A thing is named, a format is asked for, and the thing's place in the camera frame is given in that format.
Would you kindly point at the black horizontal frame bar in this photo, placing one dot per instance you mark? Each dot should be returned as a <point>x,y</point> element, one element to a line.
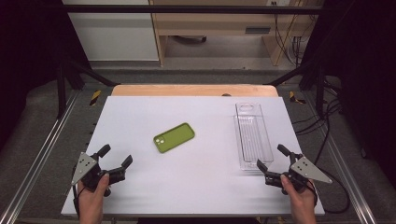
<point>186,9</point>

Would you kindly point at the light wooden table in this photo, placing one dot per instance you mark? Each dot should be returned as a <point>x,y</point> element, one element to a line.
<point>186,90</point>

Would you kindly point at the light wooden desk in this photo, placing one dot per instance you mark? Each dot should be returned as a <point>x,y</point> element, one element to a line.
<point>218,23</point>

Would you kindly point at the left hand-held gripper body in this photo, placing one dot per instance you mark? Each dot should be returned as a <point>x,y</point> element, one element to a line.
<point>84,168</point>

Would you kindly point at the person's left hand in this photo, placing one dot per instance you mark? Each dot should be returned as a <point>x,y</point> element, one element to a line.
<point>91,199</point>

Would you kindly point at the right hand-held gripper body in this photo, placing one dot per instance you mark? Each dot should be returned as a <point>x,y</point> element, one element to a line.
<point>306,170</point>

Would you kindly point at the white cabinet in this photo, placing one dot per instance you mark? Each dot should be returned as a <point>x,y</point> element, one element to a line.
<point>115,34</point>

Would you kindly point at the black frame leg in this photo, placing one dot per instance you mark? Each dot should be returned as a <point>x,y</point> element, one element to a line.
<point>60,93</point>
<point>319,90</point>

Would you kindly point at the clear plastic tray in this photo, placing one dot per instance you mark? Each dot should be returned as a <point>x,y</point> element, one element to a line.
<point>253,137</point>

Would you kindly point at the green phone case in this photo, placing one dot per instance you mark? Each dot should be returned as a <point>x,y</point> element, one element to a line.
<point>174,137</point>

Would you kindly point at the black curtain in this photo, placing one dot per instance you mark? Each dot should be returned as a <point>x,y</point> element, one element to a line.
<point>361,62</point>
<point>28,46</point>

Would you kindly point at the person's right hand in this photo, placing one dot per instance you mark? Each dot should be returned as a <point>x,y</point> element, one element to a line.
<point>299,199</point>

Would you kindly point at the yellow black tape strip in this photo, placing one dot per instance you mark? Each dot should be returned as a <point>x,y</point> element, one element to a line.
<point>294,97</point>
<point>95,97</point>

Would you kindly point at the white table mat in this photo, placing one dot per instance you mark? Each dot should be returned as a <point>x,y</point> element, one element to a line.
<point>193,186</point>

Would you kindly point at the silver metal rail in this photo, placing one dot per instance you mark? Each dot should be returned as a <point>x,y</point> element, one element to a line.
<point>34,168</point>
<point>345,174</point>

